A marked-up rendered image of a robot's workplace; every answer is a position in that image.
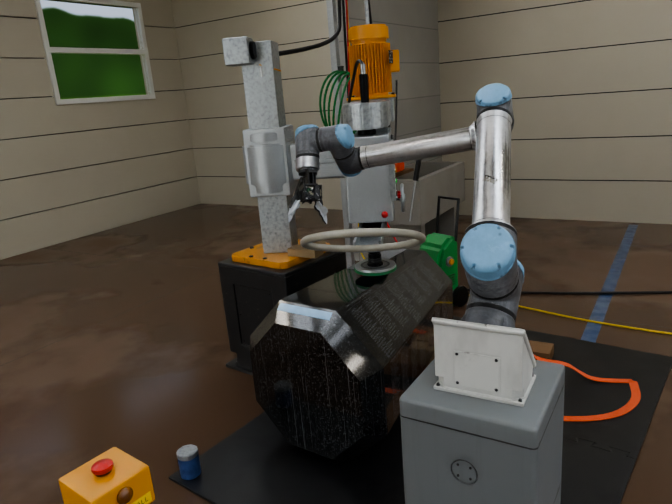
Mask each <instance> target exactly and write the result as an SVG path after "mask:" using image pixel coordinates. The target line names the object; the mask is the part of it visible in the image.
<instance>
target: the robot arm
mask: <svg viewBox="0 0 672 504"><path fill-rule="evenodd" d="M475 103H476V106H477V117H476V121H474V122H473V123H472V124H471V126H469V127H464V128H459V129H454V130H448V131H443V132H438V133H433V134H427V135H422V136H417V137H411V138H406V139H401V140H395V141H390V142H385V143H379V144H374V145H369V146H360V147H354V143H355V138H354V133H353V130H352V128H351V127H350V126H349V125H348V124H338V125H333V126H327V127H321V128H319V127H318V126H316V125H313V124H309V125H302V126H300V127H298V128H297V129H296V131H295V151H296V159H295V163H296V171H297V172H298V175H299V176H302V177H300V179H299V182H298V185H297V187H296V190H295V193H294V196H293V197H292V198H291V201H290V206H289V212H288V222H289V223H290V221H291V220H292V218H293V215H294V214H295V211H296V209H298V208H299V207H300V203H299V202H302V204H303V203H304V202H308V203H309V204H312V202H313V201H314V202H315V205H314V208H315V210H317V211H318V213H319V216H320V217H321V218H322V221H323V222H324V223H325V224H327V215H326V214H327V213H328V209H327V208H326V207H324V206H323V201H322V185H318V183H316V175H317V171H319V169H320V168H319V165H320V162H319V152H325V151H330V152H331V154H332V156H333V157H334V159H335V161H336V163H337V165H338V168H339V170H340V171H341V172H342V174H343V175H345V176H347V177H354V176H357V175H358V174H360V173H361V171H362V170H364V169H367V168H372V167H378V166H384V165H390V164H395V163H401V162H407V161H412V160H418V159H424V158H429V157H435V156H441V155H446V154H452V153H458V152H464V151H469V150H474V151H476V153H475V173H474V193H473V212H472V224H471V225H469V226H468V227H467V228H466V230H465V236H464V237H463V239H462V242H461V245H460V258H461V262H462V265H463V267H464V270H465V274H466V277H467V281H468V284H469V287H470V294H469V298H468V303H467V307H466V311H465V314H464V316H463V317H462V318H461V320H460V321H466V322H474V323H481V324H489V325H496V326H504V327H511V328H515V322H516V316H517V311H518V306H519V301H520V296H521V290H522V285H523V282H524V267H523V265H522V264H521V263H520V262H519V261H518V260H517V231H516V229H515V228H514V227H513V226H512V225H510V203H511V132H512V130H513V127H514V115H513V105H512V93H511V90H510V88H509V87H508V86H506V85H504V84H500V83H494V84H489V85H486V86H484V87H483V88H481V89H480V90H479V91H478V92H477V93H476V96H475ZM320 189H321V196H320Z"/></svg>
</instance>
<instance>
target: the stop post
mask: <svg viewBox="0 0 672 504"><path fill-rule="evenodd" d="M105 458H109V459H111V460H112V461H113V463H114V466H113V468H112V469H111V470H110V471H109V472H108V473H106V474H103V475H94V474H93V473H92V472H91V466H92V465H93V464H94V463H95V462H96V461H98V460H101V459H105ZM59 486H60V490H61V494H62V498H63V502H64V504H119V503H118V502H117V494H118V492H119V491H120V490H121V489H122V488H124V487H131V488H132V489H133V497H132V499H131V500H130V502H128V503H127V504H150V503H151V502H153V501H154V500H155V495H154V490H153V485H152V480H151V475H150V470H149V466H148V465H146V464H145V463H143V462H141V461H139V460H138V459H136V458H134V457H132V456H131V455H129V454H127V453H125V452H123V451H122V450H120V449H118V448H116V447H113V448H111V449H109V450H108V451H106V452H104V453H102V454H101V455H99V456H97V457H95V458H94V459H92V460H90V461H89V462H87V463H85V464H83V465H82V466H80V467H78V468H77V469H75V470H73V471H71V472H70V473H68V474H66V475H64V476H63V477H61V478H60V479H59Z"/></svg>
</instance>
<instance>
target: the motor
mask: <svg viewBox="0 0 672 504"><path fill-rule="evenodd" d="M387 39H389V30H388V26H386V24H366V25H359V26H353V27H350V29H349V30H348V40H349V42H351V44H352V46H349V47H348V51H349V65H350V80H352V75H353V70H354V66H355V63H356V61H357V60H358V59H361V60H362V61H363V63H364V64H365V66H366V74H368V91H369V99H379V98H391V97H396V94H395V93H391V94H389V92H392V76H391V73H392V72H400V60H399V50H398V49H396V50H390V43H387V42H386V41H387ZM359 75H360V63H359V64H358V67H357V71H356V76H355V81H354V86H353V91H352V95H355V97H354V96H352V97H351V101H354V100H361V97H360V82H359Z"/></svg>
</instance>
